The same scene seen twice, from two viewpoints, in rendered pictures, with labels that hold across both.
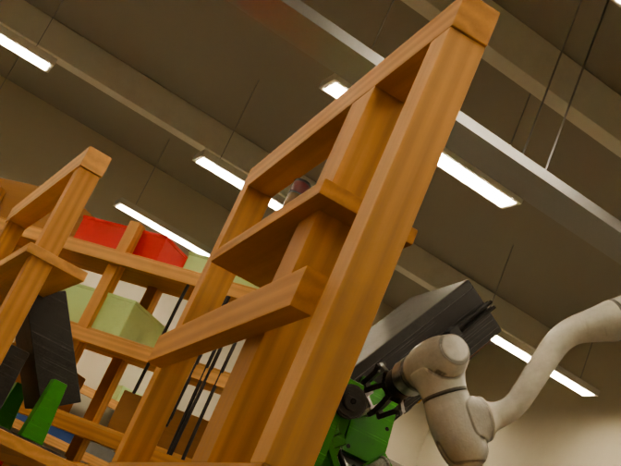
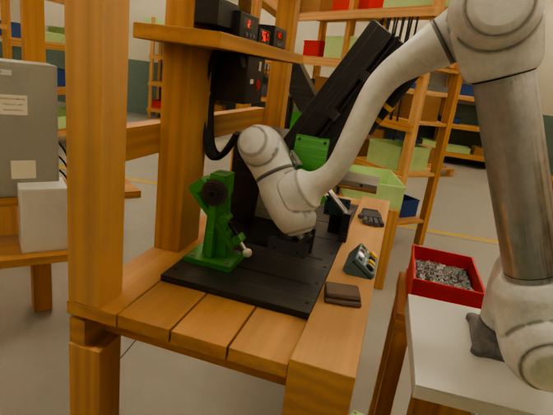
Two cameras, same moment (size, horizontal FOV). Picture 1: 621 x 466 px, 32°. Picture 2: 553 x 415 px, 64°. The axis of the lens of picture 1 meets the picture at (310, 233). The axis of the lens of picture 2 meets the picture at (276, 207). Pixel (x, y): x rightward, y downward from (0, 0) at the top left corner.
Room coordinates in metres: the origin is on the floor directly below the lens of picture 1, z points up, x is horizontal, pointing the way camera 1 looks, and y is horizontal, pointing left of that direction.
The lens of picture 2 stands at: (1.32, -0.95, 1.47)
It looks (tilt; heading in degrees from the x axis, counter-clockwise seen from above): 17 degrees down; 28
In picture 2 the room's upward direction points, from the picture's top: 8 degrees clockwise
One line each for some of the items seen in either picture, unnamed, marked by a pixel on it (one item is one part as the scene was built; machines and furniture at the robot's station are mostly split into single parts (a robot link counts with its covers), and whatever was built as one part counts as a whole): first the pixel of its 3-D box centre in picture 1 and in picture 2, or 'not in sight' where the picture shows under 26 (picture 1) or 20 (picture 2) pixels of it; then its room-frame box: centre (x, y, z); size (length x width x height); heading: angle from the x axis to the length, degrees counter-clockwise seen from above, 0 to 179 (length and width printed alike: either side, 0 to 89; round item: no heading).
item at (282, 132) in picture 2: not in sight; (266, 174); (2.80, -0.08, 1.07); 0.30 x 0.18 x 0.34; 14
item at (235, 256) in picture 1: (300, 248); (239, 48); (2.67, 0.01, 1.52); 0.90 x 0.25 x 0.04; 14
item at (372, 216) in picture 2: not in sight; (369, 216); (3.14, -0.43, 0.91); 0.20 x 0.11 x 0.03; 24
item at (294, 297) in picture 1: (218, 327); (203, 127); (2.64, 0.11, 1.23); 1.30 x 0.05 x 0.09; 14
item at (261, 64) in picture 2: not in sight; (239, 77); (2.57, -0.07, 1.42); 0.17 x 0.12 x 0.15; 14
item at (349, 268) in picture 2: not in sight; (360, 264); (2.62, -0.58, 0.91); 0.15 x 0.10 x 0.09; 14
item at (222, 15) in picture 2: not in sight; (217, 13); (2.40, -0.10, 1.59); 0.15 x 0.07 x 0.07; 14
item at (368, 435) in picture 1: (366, 423); (309, 165); (2.67, -0.32, 1.17); 0.13 x 0.12 x 0.20; 14
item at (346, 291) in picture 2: not in sight; (342, 294); (2.38, -0.61, 0.91); 0.10 x 0.08 x 0.03; 115
